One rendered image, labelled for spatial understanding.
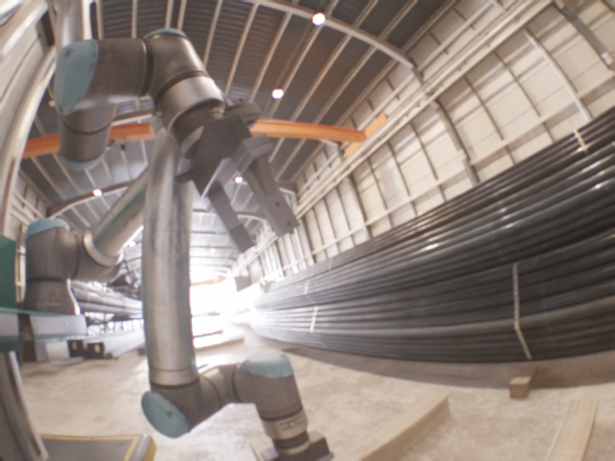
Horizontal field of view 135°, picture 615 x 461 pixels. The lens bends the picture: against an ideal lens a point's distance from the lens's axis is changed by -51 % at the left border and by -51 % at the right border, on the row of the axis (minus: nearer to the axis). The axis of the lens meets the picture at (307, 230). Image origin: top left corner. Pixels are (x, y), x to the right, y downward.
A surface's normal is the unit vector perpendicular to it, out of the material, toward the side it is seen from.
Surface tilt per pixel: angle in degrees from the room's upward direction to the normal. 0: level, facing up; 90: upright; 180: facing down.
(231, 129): 96
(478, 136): 90
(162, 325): 97
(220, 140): 96
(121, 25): 170
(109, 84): 149
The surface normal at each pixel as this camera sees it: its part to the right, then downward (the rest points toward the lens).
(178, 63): 0.38, -0.11
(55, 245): 0.93, -0.29
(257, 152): 0.54, -0.22
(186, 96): 0.20, 0.00
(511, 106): -0.87, 0.11
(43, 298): 0.57, -0.63
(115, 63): 0.87, 0.25
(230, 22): 0.09, 0.95
